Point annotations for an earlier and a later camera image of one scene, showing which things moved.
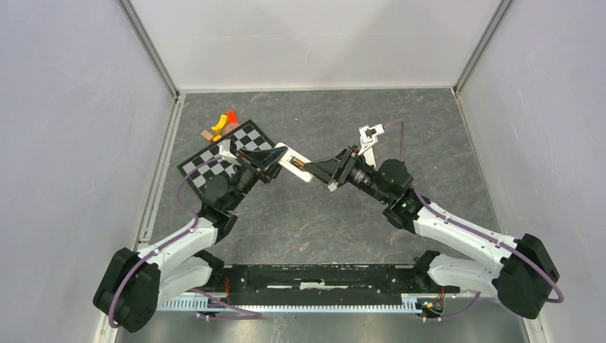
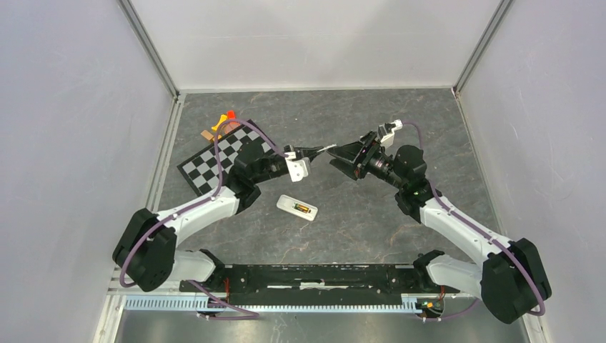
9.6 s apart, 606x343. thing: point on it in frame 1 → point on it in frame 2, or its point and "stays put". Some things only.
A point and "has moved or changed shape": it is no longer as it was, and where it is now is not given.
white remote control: (294, 163) has moved or changed shape
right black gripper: (335, 168) → (354, 161)
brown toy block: (206, 134) stays put
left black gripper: (264, 163) → (310, 153)
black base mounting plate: (259, 284) stays put
